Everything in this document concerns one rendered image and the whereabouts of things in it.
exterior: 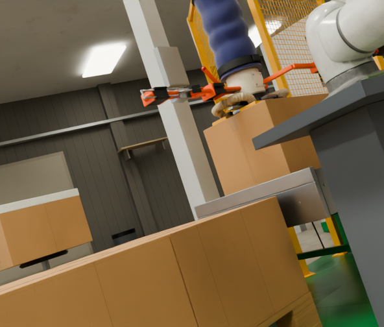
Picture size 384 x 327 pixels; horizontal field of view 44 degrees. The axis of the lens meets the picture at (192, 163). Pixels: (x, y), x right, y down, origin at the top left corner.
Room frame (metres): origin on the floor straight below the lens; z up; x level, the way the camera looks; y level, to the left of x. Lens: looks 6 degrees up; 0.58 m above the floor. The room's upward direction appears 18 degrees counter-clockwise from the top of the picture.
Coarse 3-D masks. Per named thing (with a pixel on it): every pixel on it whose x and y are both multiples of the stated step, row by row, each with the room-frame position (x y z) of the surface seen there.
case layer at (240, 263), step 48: (144, 240) 1.73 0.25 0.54; (192, 240) 1.56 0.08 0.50; (240, 240) 1.71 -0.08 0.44; (288, 240) 1.90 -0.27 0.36; (0, 288) 1.68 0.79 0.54; (48, 288) 1.20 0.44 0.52; (96, 288) 1.29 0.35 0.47; (144, 288) 1.39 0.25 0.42; (192, 288) 1.51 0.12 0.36; (240, 288) 1.66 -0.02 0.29; (288, 288) 1.83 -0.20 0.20
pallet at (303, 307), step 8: (304, 296) 1.89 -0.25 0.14; (296, 304) 1.84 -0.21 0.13; (304, 304) 1.87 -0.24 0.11; (312, 304) 1.91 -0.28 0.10; (280, 312) 1.77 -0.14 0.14; (288, 312) 1.80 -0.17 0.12; (296, 312) 1.83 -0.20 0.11; (304, 312) 1.86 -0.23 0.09; (312, 312) 1.90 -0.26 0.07; (272, 320) 1.73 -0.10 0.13; (280, 320) 1.87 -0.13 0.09; (288, 320) 1.84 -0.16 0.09; (296, 320) 1.82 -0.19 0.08; (304, 320) 1.85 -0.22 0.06; (312, 320) 1.88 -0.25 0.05
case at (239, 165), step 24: (312, 96) 2.28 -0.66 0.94; (240, 120) 2.11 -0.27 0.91; (264, 120) 2.02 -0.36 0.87; (216, 144) 2.24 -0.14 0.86; (240, 144) 2.14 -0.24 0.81; (288, 144) 2.04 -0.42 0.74; (312, 144) 2.17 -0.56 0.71; (216, 168) 2.28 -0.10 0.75; (240, 168) 2.18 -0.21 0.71; (264, 168) 2.08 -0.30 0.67; (288, 168) 2.00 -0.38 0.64
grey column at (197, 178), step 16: (128, 0) 3.32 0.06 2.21; (144, 0) 3.29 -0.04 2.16; (128, 16) 3.35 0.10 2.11; (144, 16) 3.25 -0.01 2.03; (144, 32) 3.28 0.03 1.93; (160, 32) 3.32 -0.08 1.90; (144, 48) 3.32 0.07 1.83; (144, 64) 3.36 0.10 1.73; (160, 80) 3.28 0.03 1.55; (160, 112) 3.35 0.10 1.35; (176, 112) 3.25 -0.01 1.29; (176, 128) 3.28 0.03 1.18; (192, 128) 3.32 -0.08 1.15; (176, 144) 3.31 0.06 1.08; (192, 144) 3.29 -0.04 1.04; (176, 160) 3.35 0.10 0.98; (192, 160) 3.25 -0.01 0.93; (192, 176) 3.28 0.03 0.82; (208, 176) 3.32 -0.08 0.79; (192, 192) 3.31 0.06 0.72; (208, 192) 3.29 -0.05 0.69; (192, 208) 3.35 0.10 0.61
